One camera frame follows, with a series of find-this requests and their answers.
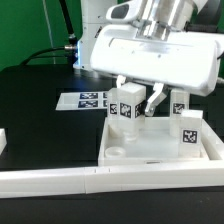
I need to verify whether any white obstacle right wall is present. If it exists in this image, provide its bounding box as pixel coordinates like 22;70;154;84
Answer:
202;120;224;161

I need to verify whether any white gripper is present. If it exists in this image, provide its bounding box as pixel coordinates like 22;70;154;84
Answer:
90;25;220;116

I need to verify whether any white square tabletop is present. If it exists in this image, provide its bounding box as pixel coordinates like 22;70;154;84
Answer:
98;117;215;166

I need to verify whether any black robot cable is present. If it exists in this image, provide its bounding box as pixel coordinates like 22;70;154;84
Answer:
19;0;79;66

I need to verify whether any white obstacle wall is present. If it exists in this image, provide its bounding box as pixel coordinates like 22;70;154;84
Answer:
0;129;7;155
0;161;224;198
202;120;224;161

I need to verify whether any white obstacle left wall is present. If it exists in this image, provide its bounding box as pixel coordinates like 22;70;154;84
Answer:
0;129;7;155

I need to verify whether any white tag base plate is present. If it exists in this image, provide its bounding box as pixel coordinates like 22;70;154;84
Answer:
56;91;107;111

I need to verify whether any white obstacle front wall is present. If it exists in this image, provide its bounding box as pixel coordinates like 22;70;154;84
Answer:
0;161;224;198

